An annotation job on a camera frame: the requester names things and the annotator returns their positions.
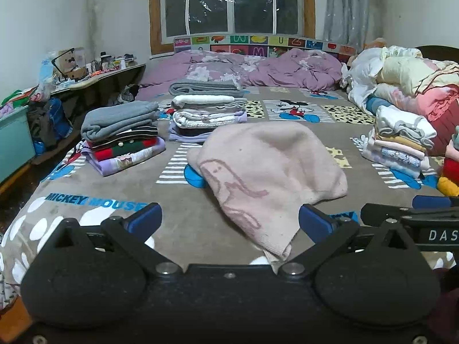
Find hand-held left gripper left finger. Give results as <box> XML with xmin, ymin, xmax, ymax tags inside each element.
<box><xmin>50</xmin><ymin>202</ymin><xmax>183</xmax><ymax>276</ymax></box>

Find folded clothes stack grey sweater topped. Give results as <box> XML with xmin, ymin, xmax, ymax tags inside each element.
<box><xmin>81</xmin><ymin>100</ymin><xmax>166</xmax><ymax>177</ymax></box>

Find blue cloth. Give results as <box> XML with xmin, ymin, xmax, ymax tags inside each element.
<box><xmin>369</xmin><ymin>97</ymin><xmax>392</xmax><ymax>116</ymax></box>

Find folded clothes stack purple bottomed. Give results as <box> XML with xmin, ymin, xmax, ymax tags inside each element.
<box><xmin>168</xmin><ymin>79</ymin><xmax>249</xmax><ymax>142</ymax></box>

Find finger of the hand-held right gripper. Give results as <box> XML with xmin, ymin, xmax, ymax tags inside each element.
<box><xmin>412</xmin><ymin>195</ymin><xmax>459</xmax><ymax>209</ymax></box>
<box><xmin>360</xmin><ymin>203</ymin><xmax>459</xmax><ymax>223</ymax></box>

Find cartoon mouse printed blanket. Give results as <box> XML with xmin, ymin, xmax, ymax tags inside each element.
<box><xmin>0</xmin><ymin>86</ymin><xmax>459</xmax><ymax>309</ymax></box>

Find colourful letter print board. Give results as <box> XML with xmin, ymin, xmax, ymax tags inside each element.
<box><xmin>174</xmin><ymin>34</ymin><xmax>357</xmax><ymax>61</ymax></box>

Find dark wooden bed end board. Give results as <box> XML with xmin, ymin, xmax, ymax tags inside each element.
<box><xmin>412</xmin><ymin>45</ymin><xmax>459</xmax><ymax>62</ymax></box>

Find window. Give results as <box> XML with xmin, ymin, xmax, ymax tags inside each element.
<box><xmin>150</xmin><ymin>0</ymin><xmax>316</xmax><ymax>56</ymax></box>

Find pile of dark clothes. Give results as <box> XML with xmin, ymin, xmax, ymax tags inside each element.
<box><xmin>27</xmin><ymin>97</ymin><xmax>74</xmax><ymax>151</ymax></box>

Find pink quilt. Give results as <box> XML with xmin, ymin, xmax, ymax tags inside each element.
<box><xmin>412</xmin><ymin>84</ymin><xmax>459</xmax><ymax>157</ymax></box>

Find grey curtain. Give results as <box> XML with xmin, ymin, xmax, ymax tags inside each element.
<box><xmin>323</xmin><ymin>0</ymin><xmax>381</xmax><ymax>49</ymax></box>

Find folded clothes stack pastel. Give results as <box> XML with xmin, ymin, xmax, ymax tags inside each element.
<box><xmin>361</xmin><ymin>105</ymin><xmax>439</xmax><ymax>180</ymax></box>

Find white duvet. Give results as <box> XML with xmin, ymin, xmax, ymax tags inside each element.
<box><xmin>341</xmin><ymin>47</ymin><xmax>395</xmax><ymax>115</ymax></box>

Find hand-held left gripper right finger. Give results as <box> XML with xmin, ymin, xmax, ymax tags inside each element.
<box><xmin>280</xmin><ymin>204</ymin><xmax>420</xmax><ymax>276</ymax></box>

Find pink knitted towel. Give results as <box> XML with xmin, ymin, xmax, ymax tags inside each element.
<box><xmin>186</xmin><ymin>121</ymin><xmax>348</xmax><ymax>262</ymax></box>

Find cluttered dark desk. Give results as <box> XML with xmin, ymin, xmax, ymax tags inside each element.
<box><xmin>30</xmin><ymin>62</ymin><xmax>147</xmax><ymax>115</ymax></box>

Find purple floral duvet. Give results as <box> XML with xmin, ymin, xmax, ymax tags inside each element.
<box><xmin>138</xmin><ymin>48</ymin><xmax>345</xmax><ymax>92</ymax></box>

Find cardboard box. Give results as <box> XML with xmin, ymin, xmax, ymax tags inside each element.
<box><xmin>52</xmin><ymin>47</ymin><xmax>87</xmax><ymax>80</ymax></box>

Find blue white plastic bag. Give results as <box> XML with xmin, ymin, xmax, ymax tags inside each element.
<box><xmin>38</xmin><ymin>55</ymin><xmax>55</xmax><ymax>97</ymax></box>

